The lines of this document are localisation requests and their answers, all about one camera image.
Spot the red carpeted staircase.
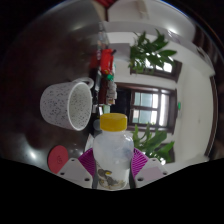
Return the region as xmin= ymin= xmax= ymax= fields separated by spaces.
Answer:
xmin=94 ymin=0 xmax=116 ymax=8

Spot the dark-framed window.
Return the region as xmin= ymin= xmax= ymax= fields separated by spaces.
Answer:
xmin=130 ymin=56 xmax=183 ymax=83

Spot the dark-framed glass door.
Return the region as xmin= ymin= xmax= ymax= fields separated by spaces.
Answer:
xmin=127 ymin=84 xmax=178 ymax=135

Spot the flat round red coaster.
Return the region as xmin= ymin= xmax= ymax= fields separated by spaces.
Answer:
xmin=47 ymin=144 xmax=70 ymax=175

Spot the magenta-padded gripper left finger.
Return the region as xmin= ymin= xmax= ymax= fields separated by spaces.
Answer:
xmin=56 ymin=147 xmax=100 ymax=190

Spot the white speckled mug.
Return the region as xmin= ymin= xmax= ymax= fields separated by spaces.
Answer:
xmin=39 ymin=77 xmax=95 ymax=132

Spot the small potted green plant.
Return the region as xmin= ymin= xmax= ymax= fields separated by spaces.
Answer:
xmin=113 ymin=29 xmax=179 ymax=76

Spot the yellow-capped clear plastic bottle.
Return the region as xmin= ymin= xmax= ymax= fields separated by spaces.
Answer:
xmin=92 ymin=112 xmax=135 ymax=191

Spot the white wall heater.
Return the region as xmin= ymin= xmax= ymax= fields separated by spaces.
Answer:
xmin=134 ymin=4 xmax=152 ymax=21

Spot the large potted green plant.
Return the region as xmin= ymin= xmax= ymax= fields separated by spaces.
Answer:
xmin=131 ymin=123 xmax=176 ymax=165

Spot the box of small items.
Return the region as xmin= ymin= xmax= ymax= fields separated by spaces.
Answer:
xmin=105 ymin=79 xmax=118 ymax=106

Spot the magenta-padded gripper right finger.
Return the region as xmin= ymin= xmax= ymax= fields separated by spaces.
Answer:
xmin=127 ymin=147 xmax=170 ymax=189

